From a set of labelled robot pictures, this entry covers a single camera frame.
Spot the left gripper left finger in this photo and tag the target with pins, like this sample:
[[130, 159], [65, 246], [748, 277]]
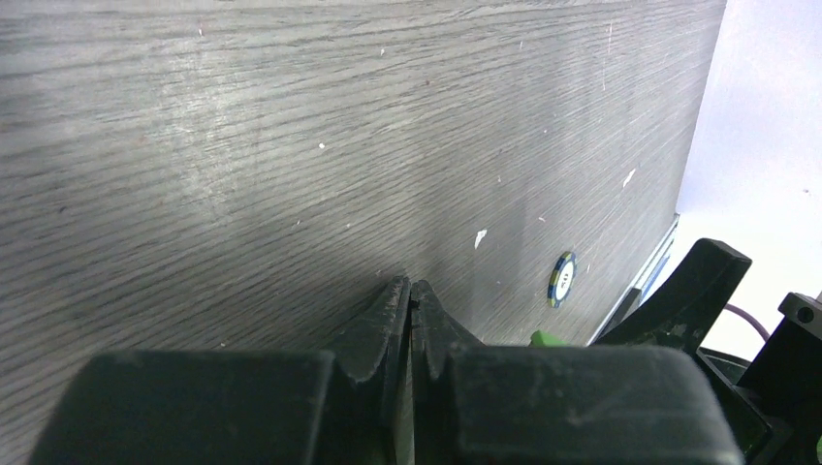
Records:
[[334, 405]]

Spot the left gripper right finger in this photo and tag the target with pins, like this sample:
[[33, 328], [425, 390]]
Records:
[[480, 404]]

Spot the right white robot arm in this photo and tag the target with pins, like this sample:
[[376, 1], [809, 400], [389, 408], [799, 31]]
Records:
[[773, 402]]

